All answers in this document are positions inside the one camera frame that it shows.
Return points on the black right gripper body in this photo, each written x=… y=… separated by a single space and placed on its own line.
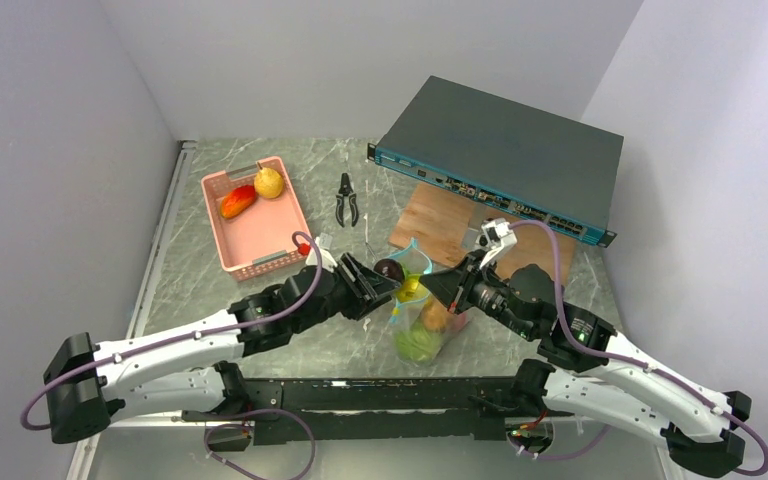
x=489 y=293

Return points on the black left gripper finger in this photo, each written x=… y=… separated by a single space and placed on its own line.
x=362 y=308
x=364 y=280

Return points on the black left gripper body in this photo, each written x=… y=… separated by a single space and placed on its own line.
x=348 y=296

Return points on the dark purple plum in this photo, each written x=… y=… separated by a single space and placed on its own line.
x=391 y=269

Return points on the yellow bell pepper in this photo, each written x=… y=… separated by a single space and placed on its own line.
x=411 y=289

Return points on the clear zip top bag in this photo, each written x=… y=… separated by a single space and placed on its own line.
x=405 y=315

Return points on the green cabbage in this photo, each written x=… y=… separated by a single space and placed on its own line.
x=418 y=344

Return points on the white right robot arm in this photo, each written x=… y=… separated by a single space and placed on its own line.
x=586 y=367

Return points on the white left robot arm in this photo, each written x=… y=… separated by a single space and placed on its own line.
x=91 y=385

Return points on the wooden board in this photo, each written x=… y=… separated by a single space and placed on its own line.
x=441 y=222

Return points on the black pliers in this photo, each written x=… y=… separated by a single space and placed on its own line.
x=346 y=197

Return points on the pink perforated plastic basket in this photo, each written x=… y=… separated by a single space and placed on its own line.
x=258 y=240

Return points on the yellow pear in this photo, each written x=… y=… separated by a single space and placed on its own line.
x=268 y=183

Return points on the orange fruit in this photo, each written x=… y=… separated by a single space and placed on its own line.
x=237 y=201

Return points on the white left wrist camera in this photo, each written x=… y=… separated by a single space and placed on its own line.
x=323 y=241

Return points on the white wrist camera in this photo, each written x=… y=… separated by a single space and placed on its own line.
x=323 y=241
x=496 y=239

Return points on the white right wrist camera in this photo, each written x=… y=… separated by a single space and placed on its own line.
x=496 y=239

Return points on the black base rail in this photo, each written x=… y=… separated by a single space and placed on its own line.
x=481 y=408

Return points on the teal network switch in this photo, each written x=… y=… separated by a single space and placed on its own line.
x=518 y=159

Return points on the aluminium frame rail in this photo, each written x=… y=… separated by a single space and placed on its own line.
x=84 y=452

